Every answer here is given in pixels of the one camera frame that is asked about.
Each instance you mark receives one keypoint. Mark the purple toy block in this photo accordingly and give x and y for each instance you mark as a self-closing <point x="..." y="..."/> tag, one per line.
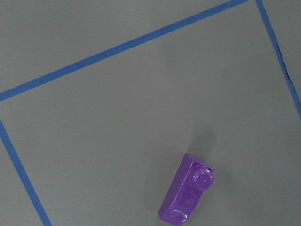
<point x="191" y="180"/>

